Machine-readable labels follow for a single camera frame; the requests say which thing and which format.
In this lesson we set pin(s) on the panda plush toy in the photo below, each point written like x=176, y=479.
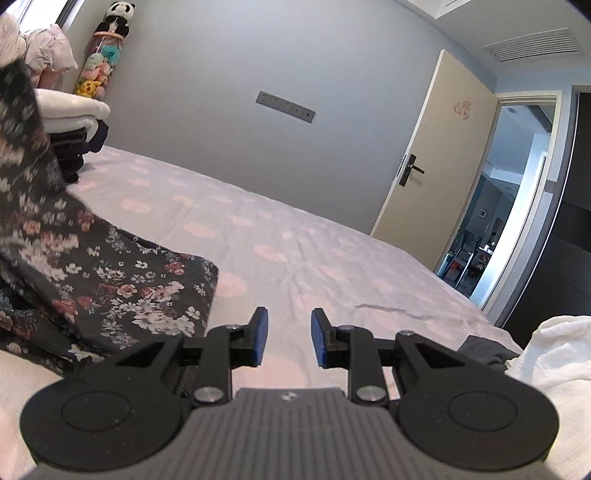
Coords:
x=117, y=16

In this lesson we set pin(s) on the bed with pink dotted sheet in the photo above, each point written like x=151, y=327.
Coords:
x=277, y=230

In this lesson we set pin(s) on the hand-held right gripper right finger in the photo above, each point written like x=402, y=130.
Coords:
x=319, y=339

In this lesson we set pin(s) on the grey wall switch panel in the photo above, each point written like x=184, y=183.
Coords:
x=286, y=106

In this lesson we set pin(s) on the cream door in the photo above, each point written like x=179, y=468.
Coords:
x=438, y=161

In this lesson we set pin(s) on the dark dining chair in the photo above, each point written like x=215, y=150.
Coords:
x=471, y=258

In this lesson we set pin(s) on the black sliding wardrobe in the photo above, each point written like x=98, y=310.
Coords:
x=572, y=230

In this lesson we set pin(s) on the white folded towel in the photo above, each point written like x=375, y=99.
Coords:
x=69, y=110

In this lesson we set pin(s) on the dark floral pants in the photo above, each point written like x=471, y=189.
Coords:
x=115, y=286

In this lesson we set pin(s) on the clear tube of plush toys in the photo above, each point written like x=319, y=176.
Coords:
x=99, y=69

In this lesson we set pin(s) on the ceiling air vent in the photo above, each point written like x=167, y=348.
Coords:
x=531, y=45

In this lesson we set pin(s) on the pink bedding pile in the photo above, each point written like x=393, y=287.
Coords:
x=46, y=50

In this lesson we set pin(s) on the navy folded garment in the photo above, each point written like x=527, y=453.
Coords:
x=98, y=137

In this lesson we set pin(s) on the white garment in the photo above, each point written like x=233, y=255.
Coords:
x=554, y=350

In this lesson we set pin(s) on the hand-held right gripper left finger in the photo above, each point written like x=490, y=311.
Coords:
x=261, y=337

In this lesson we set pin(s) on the dark grey garment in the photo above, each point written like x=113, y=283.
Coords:
x=485, y=353

